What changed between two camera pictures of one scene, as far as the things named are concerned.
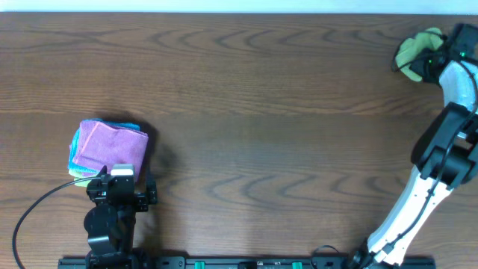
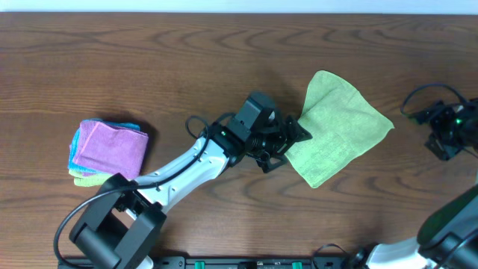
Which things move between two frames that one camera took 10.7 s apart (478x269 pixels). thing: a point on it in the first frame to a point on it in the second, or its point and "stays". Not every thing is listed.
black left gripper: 140,202 to 281,142
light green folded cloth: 80,179 stays
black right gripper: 419,66 to 438,114
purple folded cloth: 101,146 stays
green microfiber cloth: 429,38 to 342,122
